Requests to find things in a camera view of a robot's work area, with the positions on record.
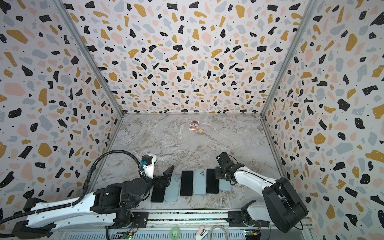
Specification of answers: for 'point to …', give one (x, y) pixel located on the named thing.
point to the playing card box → (194, 125)
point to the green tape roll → (174, 233)
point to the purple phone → (186, 183)
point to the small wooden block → (200, 131)
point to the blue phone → (212, 183)
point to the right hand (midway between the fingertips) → (216, 170)
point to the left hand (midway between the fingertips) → (165, 163)
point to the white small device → (201, 233)
